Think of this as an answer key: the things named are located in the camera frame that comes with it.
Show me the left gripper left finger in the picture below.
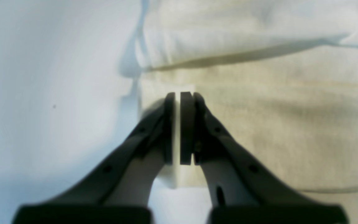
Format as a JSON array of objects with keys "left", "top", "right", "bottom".
[{"left": 13, "top": 92, "right": 175, "bottom": 224}]

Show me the white printed T-shirt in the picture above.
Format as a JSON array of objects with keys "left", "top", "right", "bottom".
[{"left": 135, "top": 0, "right": 358, "bottom": 224}]

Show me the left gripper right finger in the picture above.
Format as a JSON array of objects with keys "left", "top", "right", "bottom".
[{"left": 180, "top": 92, "right": 349, "bottom": 224}]

